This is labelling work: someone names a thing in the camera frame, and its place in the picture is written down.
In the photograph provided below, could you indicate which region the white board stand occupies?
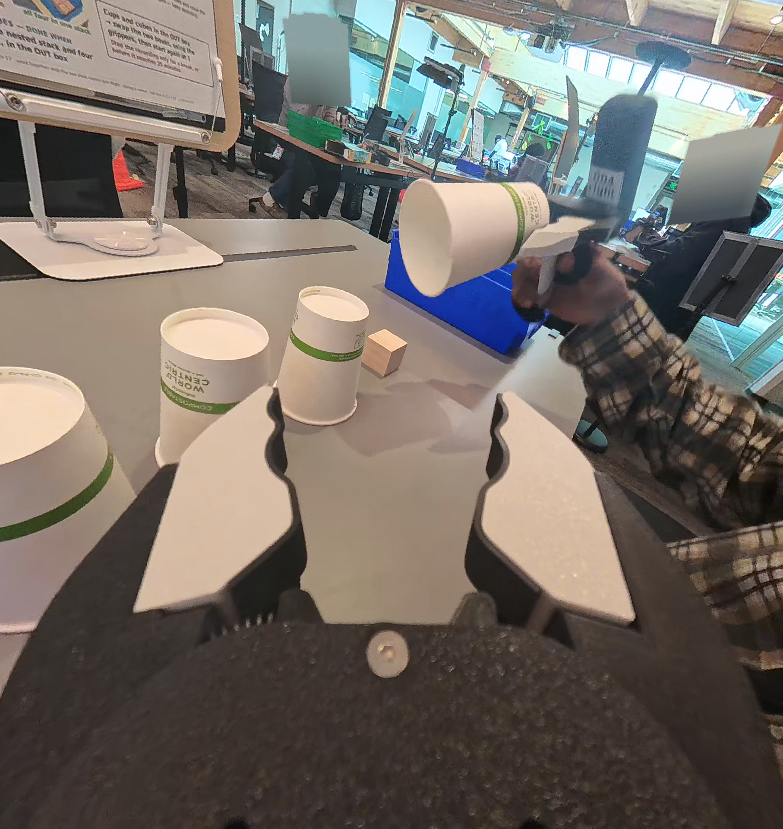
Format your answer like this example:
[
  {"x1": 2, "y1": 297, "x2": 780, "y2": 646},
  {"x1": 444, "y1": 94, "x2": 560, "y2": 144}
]
[{"x1": 0, "y1": 84, "x2": 227, "y2": 282}]

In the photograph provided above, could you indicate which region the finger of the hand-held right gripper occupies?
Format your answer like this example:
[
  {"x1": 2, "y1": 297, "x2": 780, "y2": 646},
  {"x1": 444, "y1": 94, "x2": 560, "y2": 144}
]
[{"x1": 523, "y1": 215, "x2": 620, "y2": 297}]

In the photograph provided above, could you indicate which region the wooden desk with black legs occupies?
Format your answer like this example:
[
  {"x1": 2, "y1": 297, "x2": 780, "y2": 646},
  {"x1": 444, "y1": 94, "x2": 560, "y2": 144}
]
[{"x1": 252, "y1": 120, "x2": 408, "y2": 240}]

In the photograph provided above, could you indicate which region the grey panel on stand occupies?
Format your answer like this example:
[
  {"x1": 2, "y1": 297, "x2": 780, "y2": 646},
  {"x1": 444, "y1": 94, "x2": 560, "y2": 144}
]
[{"x1": 679, "y1": 231, "x2": 783, "y2": 328}]

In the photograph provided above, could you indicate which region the stack of white paper cups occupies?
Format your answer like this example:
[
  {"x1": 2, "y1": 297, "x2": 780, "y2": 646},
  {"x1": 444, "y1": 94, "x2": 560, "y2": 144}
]
[{"x1": 398, "y1": 179, "x2": 552, "y2": 297}]

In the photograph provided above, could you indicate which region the person's right hand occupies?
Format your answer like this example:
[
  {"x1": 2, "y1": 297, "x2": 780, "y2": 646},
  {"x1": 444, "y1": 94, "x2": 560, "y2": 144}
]
[{"x1": 511, "y1": 243, "x2": 632, "y2": 328}]

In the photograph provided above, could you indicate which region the person's right forearm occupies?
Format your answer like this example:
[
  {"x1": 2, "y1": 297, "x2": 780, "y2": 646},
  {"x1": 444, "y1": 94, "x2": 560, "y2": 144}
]
[{"x1": 559, "y1": 291, "x2": 783, "y2": 532}]

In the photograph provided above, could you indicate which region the stack of green bins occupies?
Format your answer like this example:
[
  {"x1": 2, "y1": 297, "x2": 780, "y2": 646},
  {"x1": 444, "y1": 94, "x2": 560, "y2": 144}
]
[{"x1": 287, "y1": 110, "x2": 344, "y2": 149}]

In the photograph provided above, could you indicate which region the black light stand with softbox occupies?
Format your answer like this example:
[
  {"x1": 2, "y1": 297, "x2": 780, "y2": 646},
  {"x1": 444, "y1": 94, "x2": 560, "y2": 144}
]
[{"x1": 416, "y1": 55, "x2": 467, "y2": 182}]

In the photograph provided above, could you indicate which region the wooden cube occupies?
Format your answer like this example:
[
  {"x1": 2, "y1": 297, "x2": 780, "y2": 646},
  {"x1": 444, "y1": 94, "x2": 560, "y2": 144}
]
[{"x1": 361, "y1": 329, "x2": 408, "y2": 378}]

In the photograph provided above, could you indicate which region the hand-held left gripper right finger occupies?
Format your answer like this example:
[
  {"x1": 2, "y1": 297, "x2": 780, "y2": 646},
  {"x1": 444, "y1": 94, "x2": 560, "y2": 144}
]
[{"x1": 467, "y1": 392, "x2": 637, "y2": 634}]

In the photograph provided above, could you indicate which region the white paper cup green band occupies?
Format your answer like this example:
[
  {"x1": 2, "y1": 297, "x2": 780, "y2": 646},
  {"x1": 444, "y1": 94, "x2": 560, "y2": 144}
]
[
  {"x1": 155, "y1": 307, "x2": 272, "y2": 468},
  {"x1": 277, "y1": 285, "x2": 371, "y2": 427},
  {"x1": 0, "y1": 366, "x2": 136, "y2": 634}
]

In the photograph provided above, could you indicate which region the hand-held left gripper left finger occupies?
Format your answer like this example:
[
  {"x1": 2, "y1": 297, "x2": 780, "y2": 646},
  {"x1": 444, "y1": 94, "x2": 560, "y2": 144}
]
[{"x1": 134, "y1": 386, "x2": 303, "y2": 614}]

